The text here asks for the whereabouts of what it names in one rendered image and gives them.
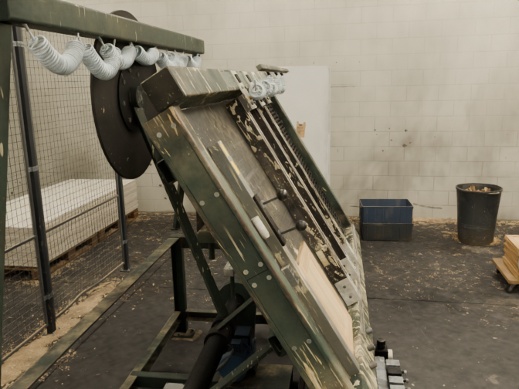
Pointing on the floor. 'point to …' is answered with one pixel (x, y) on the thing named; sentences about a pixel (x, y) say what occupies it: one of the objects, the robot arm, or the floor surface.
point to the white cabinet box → (310, 109)
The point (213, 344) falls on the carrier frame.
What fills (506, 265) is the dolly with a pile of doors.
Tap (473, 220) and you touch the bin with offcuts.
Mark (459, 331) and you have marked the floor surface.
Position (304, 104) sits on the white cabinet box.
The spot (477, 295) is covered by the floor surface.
